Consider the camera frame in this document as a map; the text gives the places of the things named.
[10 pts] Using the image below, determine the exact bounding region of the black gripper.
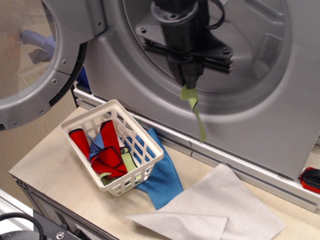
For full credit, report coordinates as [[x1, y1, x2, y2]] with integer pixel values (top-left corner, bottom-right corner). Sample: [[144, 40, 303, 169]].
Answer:
[[136, 15, 233, 89]]

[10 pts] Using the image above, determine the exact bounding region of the light green cloth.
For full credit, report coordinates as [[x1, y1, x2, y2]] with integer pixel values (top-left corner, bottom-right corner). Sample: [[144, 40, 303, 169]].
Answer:
[[179, 84, 207, 143]]

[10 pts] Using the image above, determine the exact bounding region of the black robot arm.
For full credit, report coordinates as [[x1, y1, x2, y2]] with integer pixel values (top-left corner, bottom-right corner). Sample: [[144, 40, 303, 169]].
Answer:
[[136, 0, 233, 89]]

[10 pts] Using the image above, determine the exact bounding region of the grey laundry machine body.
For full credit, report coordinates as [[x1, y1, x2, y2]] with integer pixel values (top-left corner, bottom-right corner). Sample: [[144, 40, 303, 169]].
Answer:
[[84, 0, 320, 179]]

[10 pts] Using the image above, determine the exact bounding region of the white plastic laundry basket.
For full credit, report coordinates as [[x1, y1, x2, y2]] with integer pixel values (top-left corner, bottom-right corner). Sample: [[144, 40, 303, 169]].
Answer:
[[61, 100, 164, 197]]

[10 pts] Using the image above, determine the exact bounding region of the grey round machine door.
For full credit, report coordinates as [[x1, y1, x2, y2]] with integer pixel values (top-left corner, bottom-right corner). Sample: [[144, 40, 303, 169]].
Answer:
[[0, 0, 106, 131]]

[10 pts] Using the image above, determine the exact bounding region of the pale green cloth in basket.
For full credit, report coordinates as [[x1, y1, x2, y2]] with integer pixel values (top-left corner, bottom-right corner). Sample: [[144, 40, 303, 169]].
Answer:
[[99, 146, 138, 186]]

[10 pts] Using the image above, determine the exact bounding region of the blue cloth under basket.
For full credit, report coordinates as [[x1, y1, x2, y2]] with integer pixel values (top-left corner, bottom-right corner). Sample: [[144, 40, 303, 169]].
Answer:
[[136, 128, 184, 210]]

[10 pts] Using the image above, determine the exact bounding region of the small blue cloth in basket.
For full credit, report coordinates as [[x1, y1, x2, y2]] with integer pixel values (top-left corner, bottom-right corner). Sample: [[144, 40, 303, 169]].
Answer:
[[86, 132, 105, 163]]

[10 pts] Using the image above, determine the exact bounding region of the red cloth with black lines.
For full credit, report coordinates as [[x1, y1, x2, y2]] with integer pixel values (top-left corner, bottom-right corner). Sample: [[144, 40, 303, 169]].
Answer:
[[68, 120, 127, 176]]

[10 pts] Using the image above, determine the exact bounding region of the light grey cloth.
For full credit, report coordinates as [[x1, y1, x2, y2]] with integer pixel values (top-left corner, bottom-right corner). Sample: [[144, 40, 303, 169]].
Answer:
[[126, 163, 286, 240]]

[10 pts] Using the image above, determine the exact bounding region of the blue object behind door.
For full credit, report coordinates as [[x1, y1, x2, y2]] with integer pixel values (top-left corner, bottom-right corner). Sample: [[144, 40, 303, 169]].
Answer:
[[20, 29, 56, 57]]

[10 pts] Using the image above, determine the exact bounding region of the red and black tool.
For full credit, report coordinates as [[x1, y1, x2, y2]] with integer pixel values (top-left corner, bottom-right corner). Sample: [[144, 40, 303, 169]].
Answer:
[[299, 167, 320, 194]]

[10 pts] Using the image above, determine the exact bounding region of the aluminium frame rail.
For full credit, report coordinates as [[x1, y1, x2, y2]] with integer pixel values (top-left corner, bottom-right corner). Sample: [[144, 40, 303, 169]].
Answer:
[[71, 87, 320, 212]]

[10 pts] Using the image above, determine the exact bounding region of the black metal base plate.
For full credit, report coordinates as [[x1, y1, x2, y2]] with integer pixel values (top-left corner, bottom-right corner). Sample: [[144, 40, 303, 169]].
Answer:
[[0, 212, 89, 240]]

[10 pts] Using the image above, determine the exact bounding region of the black braided cable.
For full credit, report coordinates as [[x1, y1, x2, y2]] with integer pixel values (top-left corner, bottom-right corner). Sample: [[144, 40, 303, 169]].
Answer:
[[0, 212, 46, 240]]

